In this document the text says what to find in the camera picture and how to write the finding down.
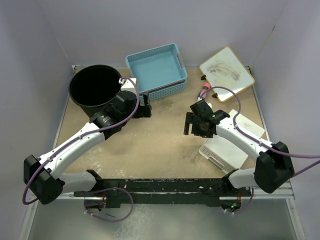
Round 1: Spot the light blue bottom basket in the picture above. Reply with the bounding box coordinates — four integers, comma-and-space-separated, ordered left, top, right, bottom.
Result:
139, 79, 187, 102

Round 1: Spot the light blue basket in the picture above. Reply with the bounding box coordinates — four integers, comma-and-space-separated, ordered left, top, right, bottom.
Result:
125, 43, 188, 93
139, 79, 187, 102

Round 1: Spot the large black ribbed bin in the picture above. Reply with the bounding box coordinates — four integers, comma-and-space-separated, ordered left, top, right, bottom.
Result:
68, 64, 121, 118

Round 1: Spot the white perforated basket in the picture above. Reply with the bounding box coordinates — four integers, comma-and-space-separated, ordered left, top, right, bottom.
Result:
198, 114, 265, 174

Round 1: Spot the light blue top basket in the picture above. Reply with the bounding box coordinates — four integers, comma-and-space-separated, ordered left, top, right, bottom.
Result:
125, 43, 188, 93

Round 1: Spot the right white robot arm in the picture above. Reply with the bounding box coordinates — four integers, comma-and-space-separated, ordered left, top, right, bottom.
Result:
183, 100, 295, 196

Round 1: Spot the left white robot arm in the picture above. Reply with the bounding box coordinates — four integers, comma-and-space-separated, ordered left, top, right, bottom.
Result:
23, 90, 152, 205

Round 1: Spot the small pink-capped bottle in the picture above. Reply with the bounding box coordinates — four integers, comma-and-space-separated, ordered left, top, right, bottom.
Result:
197, 82, 211, 101

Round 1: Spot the white board with wooden rim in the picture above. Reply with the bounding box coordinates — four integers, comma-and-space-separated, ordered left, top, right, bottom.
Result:
199, 46, 255, 103

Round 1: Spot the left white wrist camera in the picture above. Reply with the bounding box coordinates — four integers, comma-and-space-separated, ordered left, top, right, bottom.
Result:
118, 79, 137, 94

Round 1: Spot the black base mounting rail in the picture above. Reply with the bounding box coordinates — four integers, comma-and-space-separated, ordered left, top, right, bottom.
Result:
74, 178, 251, 208

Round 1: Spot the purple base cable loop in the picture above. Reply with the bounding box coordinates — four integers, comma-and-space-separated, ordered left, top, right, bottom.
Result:
83, 187, 135, 223

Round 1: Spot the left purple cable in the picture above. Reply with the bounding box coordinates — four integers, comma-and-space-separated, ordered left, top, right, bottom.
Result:
22, 77, 140, 206

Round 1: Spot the aluminium frame rail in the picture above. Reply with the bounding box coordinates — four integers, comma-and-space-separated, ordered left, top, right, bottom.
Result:
18, 198, 83, 240

